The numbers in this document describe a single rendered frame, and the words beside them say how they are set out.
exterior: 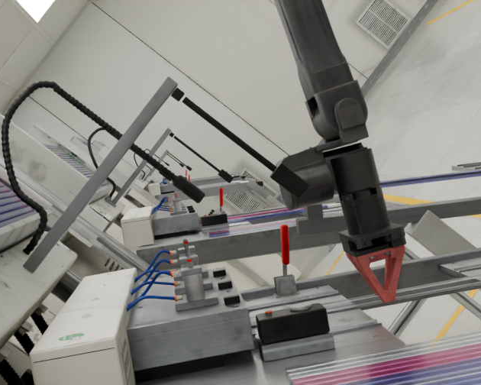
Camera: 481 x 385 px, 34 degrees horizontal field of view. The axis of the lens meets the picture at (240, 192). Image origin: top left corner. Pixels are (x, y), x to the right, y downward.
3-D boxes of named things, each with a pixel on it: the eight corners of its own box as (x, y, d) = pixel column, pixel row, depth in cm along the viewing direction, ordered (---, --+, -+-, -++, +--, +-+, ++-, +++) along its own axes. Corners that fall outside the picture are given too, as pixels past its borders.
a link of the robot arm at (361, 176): (375, 139, 102) (360, 140, 108) (325, 153, 101) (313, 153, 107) (388, 190, 103) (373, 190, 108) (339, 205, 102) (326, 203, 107)
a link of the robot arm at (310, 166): (358, 94, 101) (339, 105, 109) (272, 116, 99) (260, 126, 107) (384, 185, 100) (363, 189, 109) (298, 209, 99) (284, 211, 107)
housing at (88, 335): (151, 356, 123) (136, 266, 122) (141, 484, 74) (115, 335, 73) (99, 366, 122) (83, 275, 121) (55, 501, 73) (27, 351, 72)
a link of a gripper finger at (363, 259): (369, 312, 103) (351, 242, 102) (356, 302, 110) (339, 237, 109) (419, 297, 103) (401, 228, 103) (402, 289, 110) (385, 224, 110)
